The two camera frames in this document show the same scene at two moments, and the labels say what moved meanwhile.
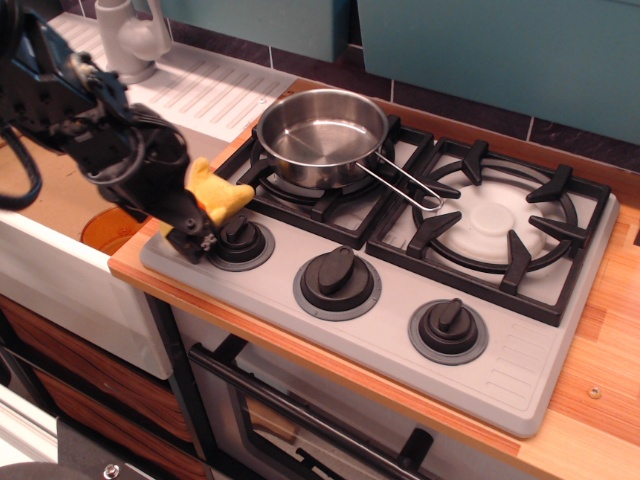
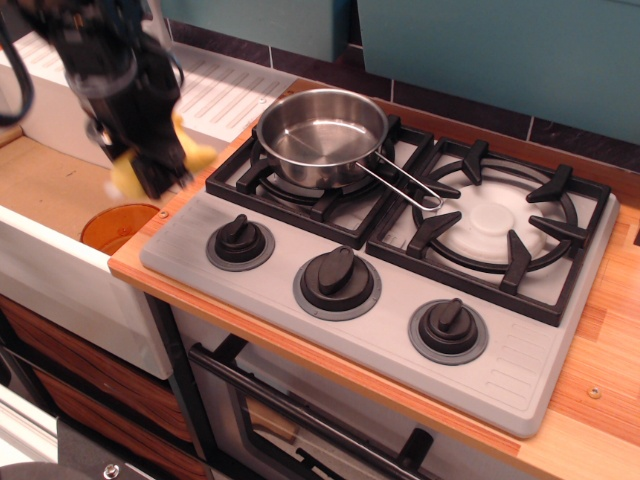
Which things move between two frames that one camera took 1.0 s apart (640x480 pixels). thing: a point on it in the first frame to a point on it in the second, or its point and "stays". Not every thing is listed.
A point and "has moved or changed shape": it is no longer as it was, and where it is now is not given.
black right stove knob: (447, 332) stays
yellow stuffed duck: (214, 194) has moved or changed shape
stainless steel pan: (317, 138) stays
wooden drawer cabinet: (112, 400) stays
